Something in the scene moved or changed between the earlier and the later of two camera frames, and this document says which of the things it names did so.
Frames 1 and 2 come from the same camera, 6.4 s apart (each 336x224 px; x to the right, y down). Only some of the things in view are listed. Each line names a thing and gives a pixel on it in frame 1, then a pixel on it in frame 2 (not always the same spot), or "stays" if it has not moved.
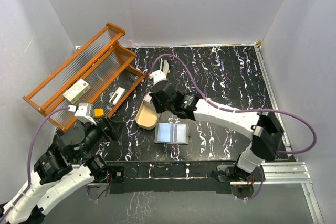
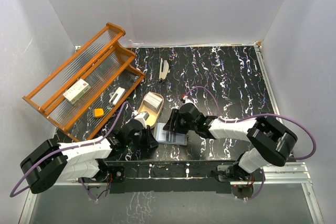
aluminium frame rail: [282, 173] stays
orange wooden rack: [94, 81] stays
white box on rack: [80, 88] stays
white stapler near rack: [116, 96] stays
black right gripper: [159, 109] to [173, 124]
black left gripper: [111, 131] to [150, 141]
